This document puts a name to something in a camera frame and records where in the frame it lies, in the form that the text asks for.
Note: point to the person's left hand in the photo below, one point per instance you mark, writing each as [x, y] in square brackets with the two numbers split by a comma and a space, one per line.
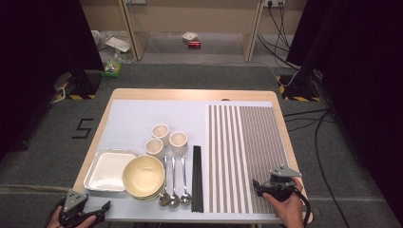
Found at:
[56, 218]

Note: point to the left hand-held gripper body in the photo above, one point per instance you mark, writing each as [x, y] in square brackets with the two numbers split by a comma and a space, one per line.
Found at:
[75, 202]

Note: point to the black stand base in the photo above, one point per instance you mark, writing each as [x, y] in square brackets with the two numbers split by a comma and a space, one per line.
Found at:
[301, 88]
[85, 82]

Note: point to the black curtain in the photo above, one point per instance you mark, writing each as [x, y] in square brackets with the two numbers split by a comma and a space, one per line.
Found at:
[364, 79]
[31, 63]

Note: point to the white table sheet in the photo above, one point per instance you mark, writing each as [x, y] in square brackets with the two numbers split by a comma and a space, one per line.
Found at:
[142, 114]

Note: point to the white square tray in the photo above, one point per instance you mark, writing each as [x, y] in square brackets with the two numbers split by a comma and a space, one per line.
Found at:
[106, 171]

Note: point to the green packet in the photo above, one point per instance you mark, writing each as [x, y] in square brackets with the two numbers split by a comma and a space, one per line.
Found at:
[111, 69]

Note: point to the cream bowl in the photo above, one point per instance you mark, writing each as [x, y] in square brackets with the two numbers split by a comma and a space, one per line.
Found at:
[142, 175]

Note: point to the white packet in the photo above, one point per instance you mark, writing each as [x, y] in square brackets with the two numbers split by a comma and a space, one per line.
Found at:
[190, 36]

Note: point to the row of black chopsticks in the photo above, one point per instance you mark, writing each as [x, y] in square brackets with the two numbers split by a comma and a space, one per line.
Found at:
[197, 177]

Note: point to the white flat box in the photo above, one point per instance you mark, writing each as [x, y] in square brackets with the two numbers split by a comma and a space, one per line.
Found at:
[118, 43]

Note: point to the striped grey placemat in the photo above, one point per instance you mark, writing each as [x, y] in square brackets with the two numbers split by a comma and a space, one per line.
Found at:
[263, 126]

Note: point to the red box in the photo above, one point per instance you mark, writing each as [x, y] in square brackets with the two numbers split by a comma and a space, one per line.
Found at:
[194, 44]

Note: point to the green bowl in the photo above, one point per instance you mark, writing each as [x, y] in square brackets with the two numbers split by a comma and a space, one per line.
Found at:
[146, 198]

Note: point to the metal spoon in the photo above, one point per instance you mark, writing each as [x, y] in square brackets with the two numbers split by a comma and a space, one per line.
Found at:
[185, 199]
[164, 199]
[174, 200]

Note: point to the white wall socket with plugs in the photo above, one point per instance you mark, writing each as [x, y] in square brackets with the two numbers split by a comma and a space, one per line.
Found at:
[274, 2]

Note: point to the white cup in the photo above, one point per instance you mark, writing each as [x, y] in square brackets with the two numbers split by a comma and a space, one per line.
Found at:
[160, 131]
[154, 148]
[178, 141]

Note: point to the person's right hand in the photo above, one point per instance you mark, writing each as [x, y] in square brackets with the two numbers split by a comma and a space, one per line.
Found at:
[290, 210]

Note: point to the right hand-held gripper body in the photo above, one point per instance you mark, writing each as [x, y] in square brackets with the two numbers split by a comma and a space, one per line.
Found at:
[282, 188]

